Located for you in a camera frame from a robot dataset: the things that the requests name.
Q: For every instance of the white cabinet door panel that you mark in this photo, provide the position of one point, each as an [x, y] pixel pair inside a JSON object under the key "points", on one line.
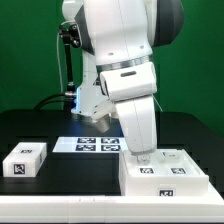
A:
{"points": [[135, 168], [176, 162]]}

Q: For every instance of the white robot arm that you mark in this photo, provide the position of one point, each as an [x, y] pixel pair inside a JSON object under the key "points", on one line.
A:
{"points": [[118, 37]]}

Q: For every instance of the white cabinet body box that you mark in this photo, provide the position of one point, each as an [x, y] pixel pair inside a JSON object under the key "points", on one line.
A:
{"points": [[162, 185]]}

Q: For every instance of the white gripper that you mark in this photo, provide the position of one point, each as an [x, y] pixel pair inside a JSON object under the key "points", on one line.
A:
{"points": [[137, 120]]}

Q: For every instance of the white base tag plate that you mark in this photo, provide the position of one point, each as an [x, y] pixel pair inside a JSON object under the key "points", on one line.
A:
{"points": [[90, 145]]}

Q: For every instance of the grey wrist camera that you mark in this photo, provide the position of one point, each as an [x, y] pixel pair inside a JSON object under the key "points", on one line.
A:
{"points": [[102, 115]]}

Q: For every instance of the white cabinet top block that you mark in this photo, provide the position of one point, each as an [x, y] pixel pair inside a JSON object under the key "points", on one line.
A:
{"points": [[25, 159]]}

